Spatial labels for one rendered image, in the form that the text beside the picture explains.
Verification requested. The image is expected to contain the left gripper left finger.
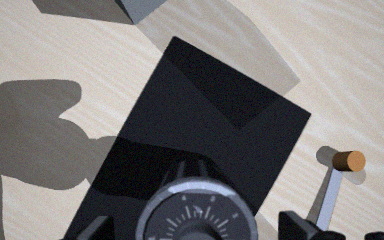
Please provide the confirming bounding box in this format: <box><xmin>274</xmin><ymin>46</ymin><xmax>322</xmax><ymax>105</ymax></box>
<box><xmin>60</xmin><ymin>216</ymin><xmax>115</xmax><ymax>240</ymax></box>

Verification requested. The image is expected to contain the black rectangular mat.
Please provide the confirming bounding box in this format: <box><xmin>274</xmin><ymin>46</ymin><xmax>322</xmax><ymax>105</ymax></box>
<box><xmin>64</xmin><ymin>36</ymin><xmax>311</xmax><ymax>240</ymax></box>

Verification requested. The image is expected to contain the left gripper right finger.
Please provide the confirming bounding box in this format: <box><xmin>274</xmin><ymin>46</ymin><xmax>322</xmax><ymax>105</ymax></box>
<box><xmin>278</xmin><ymin>210</ymin><xmax>384</xmax><ymax>240</ymax></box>

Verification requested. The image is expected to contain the white rectangular block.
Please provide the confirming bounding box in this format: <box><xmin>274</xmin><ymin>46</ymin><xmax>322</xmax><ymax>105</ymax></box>
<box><xmin>114</xmin><ymin>0</ymin><xmax>167</xmax><ymax>25</ymax></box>

